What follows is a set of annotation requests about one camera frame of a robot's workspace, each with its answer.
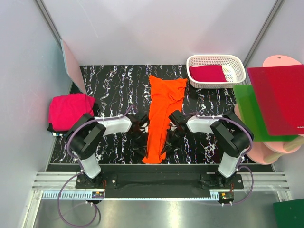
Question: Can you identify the folded pink t shirt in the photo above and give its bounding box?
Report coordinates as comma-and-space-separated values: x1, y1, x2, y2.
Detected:
47, 94, 95, 133

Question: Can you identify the white plastic basket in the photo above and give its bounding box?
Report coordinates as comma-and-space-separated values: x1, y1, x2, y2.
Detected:
186, 54, 246, 89

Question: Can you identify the orange t shirt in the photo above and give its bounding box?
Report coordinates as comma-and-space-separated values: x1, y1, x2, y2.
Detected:
142, 75, 188, 164

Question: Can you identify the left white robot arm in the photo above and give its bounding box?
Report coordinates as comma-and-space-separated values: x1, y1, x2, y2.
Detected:
65, 113, 150, 188

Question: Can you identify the folded black t shirt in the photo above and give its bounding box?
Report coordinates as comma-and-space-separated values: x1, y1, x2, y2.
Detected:
47, 103, 99, 135

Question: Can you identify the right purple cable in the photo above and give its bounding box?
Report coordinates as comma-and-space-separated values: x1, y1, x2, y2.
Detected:
185, 112, 255, 205

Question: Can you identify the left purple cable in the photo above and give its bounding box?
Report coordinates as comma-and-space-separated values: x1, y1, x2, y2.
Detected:
58, 104, 136, 227

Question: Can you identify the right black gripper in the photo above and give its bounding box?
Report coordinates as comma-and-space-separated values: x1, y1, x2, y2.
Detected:
161, 128, 187, 156

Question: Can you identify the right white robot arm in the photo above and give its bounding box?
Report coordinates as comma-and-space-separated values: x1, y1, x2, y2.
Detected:
161, 110, 254, 189

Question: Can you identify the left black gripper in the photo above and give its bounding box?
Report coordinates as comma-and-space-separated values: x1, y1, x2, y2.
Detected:
128, 129, 149, 158

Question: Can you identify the purple cable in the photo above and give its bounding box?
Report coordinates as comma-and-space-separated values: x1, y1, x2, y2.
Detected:
185, 112, 255, 205
58, 104, 136, 227

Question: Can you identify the green plastic board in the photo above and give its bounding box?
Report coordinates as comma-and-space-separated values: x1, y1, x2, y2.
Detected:
233, 85, 297, 142

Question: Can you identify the dark green board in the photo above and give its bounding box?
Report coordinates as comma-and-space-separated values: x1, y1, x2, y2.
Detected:
273, 199, 304, 228

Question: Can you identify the pink wooden stand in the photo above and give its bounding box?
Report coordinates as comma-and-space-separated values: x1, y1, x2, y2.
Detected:
235, 55, 304, 165

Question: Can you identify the dark red t shirt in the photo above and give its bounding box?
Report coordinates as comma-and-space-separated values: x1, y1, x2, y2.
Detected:
189, 65, 227, 82

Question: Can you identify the red plastic board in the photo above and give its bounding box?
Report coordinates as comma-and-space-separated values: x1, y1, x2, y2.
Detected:
247, 64, 304, 135

